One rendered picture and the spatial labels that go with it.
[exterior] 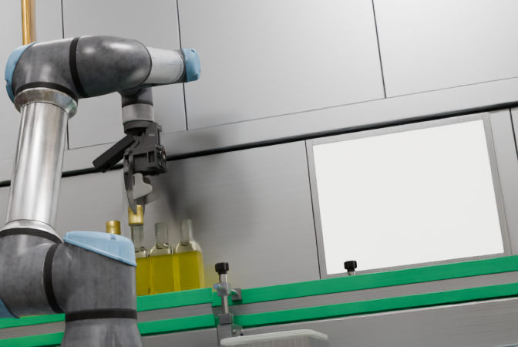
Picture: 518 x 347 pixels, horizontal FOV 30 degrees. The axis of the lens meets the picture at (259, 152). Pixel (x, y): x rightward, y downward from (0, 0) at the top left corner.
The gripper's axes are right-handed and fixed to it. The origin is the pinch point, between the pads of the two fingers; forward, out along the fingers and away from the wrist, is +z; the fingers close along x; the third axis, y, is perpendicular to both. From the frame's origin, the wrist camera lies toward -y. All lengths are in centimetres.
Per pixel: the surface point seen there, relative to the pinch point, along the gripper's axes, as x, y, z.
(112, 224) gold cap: -1.5, -5.1, 3.0
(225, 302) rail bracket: -15.0, 23.9, 25.5
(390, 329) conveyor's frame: -5, 56, 34
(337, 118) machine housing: 14, 47, -18
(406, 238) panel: 14, 60, 13
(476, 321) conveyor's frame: -4, 73, 34
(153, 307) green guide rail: -13.3, 7.8, 24.4
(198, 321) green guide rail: -13.1, 17.3, 28.6
